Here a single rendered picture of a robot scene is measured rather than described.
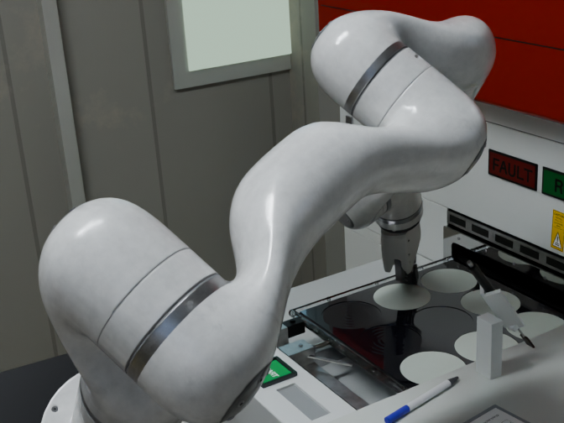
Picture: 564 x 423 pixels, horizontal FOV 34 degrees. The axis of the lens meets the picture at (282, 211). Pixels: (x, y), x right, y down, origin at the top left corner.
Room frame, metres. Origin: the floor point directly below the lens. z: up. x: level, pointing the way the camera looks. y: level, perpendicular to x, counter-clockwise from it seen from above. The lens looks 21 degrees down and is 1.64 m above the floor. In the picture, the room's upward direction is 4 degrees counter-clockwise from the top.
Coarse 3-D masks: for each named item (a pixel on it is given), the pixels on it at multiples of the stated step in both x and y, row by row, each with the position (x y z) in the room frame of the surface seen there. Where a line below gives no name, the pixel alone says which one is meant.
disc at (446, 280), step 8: (432, 272) 1.54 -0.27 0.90; (440, 272) 1.54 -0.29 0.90; (448, 272) 1.53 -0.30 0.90; (456, 272) 1.53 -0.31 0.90; (464, 272) 1.53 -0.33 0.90; (424, 280) 1.51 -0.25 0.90; (432, 280) 1.50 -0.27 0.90; (440, 280) 1.50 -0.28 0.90; (448, 280) 1.50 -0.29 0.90; (456, 280) 1.50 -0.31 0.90; (464, 280) 1.49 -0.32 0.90; (472, 280) 1.49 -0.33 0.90; (432, 288) 1.47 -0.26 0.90; (440, 288) 1.47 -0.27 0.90; (448, 288) 1.47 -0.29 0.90; (456, 288) 1.47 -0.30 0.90; (464, 288) 1.46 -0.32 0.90; (472, 288) 1.46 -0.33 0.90
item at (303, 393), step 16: (288, 384) 1.09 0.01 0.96; (304, 384) 1.09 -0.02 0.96; (320, 384) 1.08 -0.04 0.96; (256, 400) 1.06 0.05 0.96; (272, 400) 1.05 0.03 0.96; (288, 400) 1.05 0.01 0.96; (304, 400) 1.05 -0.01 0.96; (320, 400) 1.04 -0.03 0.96; (336, 400) 1.04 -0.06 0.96; (240, 416) 1.11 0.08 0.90; (256, 416) 1.06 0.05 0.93; (272, 416) 1.02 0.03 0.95; (288, 416) 1.01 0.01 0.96; (304, 416) 1.01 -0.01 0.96; (320, 416) 1.01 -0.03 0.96; (336, 416) 1.01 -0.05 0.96
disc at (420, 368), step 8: (424, 352) 1.25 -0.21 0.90; (432, 352) 1.25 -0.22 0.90; (440, 352) 1.25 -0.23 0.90; (408, 360) 1.23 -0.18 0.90; (416, 360) 1.23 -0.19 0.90; (424, 360) 1.23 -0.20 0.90; (432, 360) 1.23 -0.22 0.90; (440, 360) 1.23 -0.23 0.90; (448, 360) 1.22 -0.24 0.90; (456, 360) 1.22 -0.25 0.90; (400, 368) 1.21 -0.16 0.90; (408, 368) 1.21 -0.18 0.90; (416, 368) 1.21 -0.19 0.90; (424, 368) 1.20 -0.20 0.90; (432, 368) 1.20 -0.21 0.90; (440, 368) 1.20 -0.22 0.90; (448, 368) 1.20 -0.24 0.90; (456, 368) 1.20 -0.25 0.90; (408, 376) 1.19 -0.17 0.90; (416, 376) 1.19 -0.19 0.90; (424, 376) 1.18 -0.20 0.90; (432, 376) 1.18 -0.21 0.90
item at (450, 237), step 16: (448, 240) 1.64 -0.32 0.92; (464, 240) 1.60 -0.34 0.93; (480, 240) 1.57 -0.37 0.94; (496, 256) 1.53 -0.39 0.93; (512, 256) 1.49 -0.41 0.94; (528, 272) 1.46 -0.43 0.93; (544, 272) 1.43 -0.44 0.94; (512, 288) 1.51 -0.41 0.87; (560, 288) 1.40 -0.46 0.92; (544, 304) 1.44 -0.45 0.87
